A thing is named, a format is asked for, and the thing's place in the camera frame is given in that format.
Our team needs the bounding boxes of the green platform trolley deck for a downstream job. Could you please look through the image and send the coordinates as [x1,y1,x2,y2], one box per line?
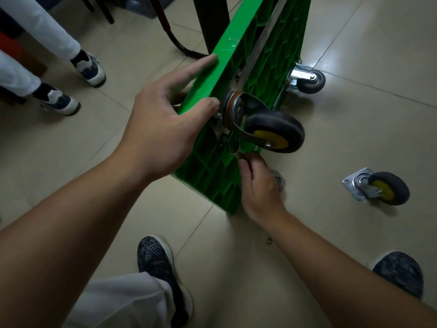
[148,0,313,215]

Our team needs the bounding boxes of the person's right forearm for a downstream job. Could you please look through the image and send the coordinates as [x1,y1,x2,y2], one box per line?
[266,210,437,328]

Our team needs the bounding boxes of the person's right hand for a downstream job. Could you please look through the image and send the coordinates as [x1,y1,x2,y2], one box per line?
[238,152,287,233]

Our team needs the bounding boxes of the person's light trousers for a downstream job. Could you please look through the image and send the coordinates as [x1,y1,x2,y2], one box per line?
[63,272,178,328]

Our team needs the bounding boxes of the person's left hand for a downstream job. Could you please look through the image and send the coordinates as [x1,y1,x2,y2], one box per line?
[114,53,221,184]

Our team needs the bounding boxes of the grey caster wheel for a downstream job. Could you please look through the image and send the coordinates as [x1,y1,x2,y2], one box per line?
[286,63,327,95]

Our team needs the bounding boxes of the person's dark shoe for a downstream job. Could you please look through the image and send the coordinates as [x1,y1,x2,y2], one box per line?
[137,235,194,328]
[368,251,425,300]

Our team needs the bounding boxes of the person's left forearm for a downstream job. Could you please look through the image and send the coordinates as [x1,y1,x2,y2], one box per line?
[0,155,151,328]

